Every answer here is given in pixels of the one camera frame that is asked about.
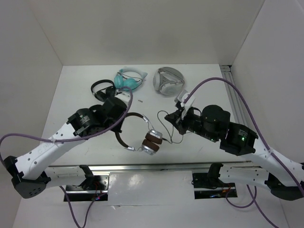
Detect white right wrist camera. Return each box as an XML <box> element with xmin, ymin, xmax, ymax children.
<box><xmin>174</xmin><ymin>89</ymin><xmax>196</xmax><ymax>120</ymax></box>

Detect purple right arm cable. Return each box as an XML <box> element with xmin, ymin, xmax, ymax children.
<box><xmin>182</xmin><ymin>77</ymin><xmax>304</xmax><ymax>228</ymax></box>

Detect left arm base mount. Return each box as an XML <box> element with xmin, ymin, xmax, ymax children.
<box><xmin>65</xmin><ymin>165</ymin><xmax>110</xmax><ymax>202</ymax></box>

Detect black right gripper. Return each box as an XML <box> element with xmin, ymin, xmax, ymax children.
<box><xmin>164</xmin><ymin>105</ymin><xmax>218</xmax><ymax>142</ymax></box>

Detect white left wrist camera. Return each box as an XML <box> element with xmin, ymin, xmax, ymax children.
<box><xmin>114</xmin><ymin>92</ymin><xmax>133</xmax><ymax>108</ymax></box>

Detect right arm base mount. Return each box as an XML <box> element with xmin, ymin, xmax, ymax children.
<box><xmin>191</xmin><ymin>163</ymin><xmax>238</xmax><ymax>200</ymax></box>

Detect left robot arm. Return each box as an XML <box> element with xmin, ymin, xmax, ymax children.
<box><xmin>2</xmin><ymin>97</ymin><xmax>131</xmax><ymax>199</ymax></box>

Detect black folded headphones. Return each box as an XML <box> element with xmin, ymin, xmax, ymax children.
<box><xmin>90</xmin><ymin>79</ymin><xmax>116</xmax><ymax>102</ymax></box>

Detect black Panasonic headphones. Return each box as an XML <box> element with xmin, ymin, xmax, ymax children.
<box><xmin>89</xmin><ymin>104</ymin><xmax>103</xmax><ymax>112</ymax></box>

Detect white grey gaming headphones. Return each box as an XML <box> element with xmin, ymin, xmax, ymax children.
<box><xmin>152</xmin><ymin>66</ymin><xmax>185</xmax><ymax>96</ymax></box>

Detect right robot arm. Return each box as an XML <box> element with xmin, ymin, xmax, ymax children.
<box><xmin>165</xmin><ymin>105</ymin><xmax>304</xmax><ymax>201</ymax></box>

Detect aluminium front rail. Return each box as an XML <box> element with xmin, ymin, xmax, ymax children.
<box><xmin>49</xmin><ymin>161</ymin><xmax>255</xmax><ymax>175</ymax></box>

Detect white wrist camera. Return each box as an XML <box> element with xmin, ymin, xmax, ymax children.
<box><xmin>114</xmin><ymin>92</ymin><xmax>133</xmax><ymax>108</ymax></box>
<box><xmin>174</xmin><ymin>89</ymin><xmax>196</xmax><ymax>120</ymax></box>

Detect aluminium side rail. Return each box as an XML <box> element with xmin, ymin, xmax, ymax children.
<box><xmin>219</xmin><ymin>65</ymin><xmax>248</xmax><ymax>126</ymax></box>

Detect teal white cat headphones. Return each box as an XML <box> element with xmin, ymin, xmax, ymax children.
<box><xmin>114</xmin><ymin>67</ymin><xmax>148</xmax><ymax>90</ymax></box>

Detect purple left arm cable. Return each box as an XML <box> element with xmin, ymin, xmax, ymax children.
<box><xmin>0</xmin><ymin>86</ymin><xmax>133</xmax><ymax>228</ymax></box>

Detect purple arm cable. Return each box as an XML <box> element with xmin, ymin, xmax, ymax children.
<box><xmin>182</xmin><ymin>77</ymin><xmax>304</xmax><ymax>228</ymax></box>
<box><xmin>0</xmin><ymin>86</ymin><xmax>133</xmax><ymax>228</ymax></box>

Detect brown silver headphones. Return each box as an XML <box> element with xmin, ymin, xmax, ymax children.
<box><xmin>115</xmin><ymin>113</ymin><xmax>164</xmax><ymax>156</ymax></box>

